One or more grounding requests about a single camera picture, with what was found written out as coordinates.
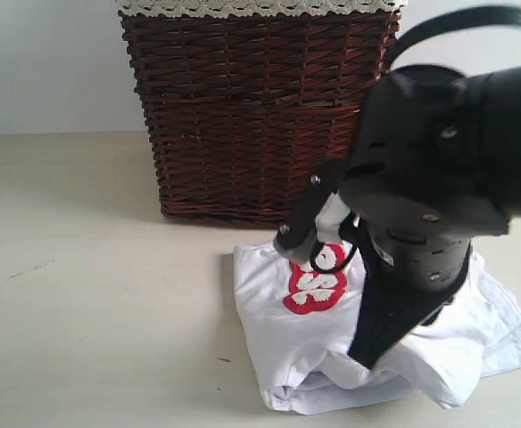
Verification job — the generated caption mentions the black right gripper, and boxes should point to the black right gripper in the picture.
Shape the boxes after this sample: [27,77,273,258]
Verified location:
[348,220,471,369]

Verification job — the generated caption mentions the white t-shirt red lettering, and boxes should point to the white t-shirt red lettering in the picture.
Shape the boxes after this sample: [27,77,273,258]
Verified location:
[233,243,521,415]

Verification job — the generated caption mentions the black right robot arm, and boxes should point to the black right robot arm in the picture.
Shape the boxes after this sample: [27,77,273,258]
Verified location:
[338,64,521,368]

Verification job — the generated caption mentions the dark red wicker basket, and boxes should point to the dark red wicker basket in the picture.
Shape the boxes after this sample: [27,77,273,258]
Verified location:
[120,10,401,228]

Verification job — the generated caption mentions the white lace fabric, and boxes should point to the white lace fabric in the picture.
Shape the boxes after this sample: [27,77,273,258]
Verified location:
[115,0,409,19]

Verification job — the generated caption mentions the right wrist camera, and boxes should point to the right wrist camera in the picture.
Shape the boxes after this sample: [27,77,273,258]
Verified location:
[273,159,358,274]

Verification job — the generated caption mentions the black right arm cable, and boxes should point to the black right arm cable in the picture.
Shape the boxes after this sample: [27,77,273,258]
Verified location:
[383,4,521,72]

